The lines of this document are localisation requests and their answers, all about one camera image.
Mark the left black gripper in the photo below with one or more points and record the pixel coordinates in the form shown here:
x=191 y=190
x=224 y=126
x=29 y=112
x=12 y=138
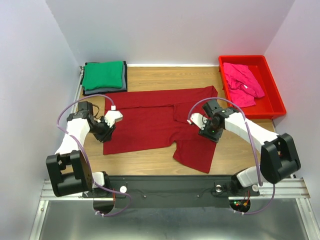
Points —
x=107 y=133

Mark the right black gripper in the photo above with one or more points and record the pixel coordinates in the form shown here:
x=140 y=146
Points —
x=208 y=135

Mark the dark red t shirt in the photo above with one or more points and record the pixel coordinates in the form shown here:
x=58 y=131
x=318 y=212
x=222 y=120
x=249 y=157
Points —
x=156 y=119

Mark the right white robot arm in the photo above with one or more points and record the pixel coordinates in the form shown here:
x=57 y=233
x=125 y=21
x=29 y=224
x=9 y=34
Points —
x=275 y=155

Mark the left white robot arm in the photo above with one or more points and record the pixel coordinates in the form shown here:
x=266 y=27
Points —
x=69 y=169

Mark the pink t shirt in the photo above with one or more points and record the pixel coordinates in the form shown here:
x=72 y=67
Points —
x=242 y=85

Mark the red plastic bin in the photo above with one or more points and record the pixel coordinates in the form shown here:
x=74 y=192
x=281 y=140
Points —
x=271 y=105

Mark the folded green t shirt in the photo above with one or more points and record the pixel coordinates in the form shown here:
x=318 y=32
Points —
x=103 y=75

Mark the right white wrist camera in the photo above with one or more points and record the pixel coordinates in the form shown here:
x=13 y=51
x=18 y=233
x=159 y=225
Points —
x=198 y=120

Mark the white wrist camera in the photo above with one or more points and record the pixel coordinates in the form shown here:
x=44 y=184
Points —
x=198 y=120
x=113 y=116

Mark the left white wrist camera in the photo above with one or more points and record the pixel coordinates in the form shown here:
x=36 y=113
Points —
x=113 y=116

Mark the aluminium rail frame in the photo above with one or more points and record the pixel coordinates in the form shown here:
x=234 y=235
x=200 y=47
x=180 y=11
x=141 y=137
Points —
x=288 y=217

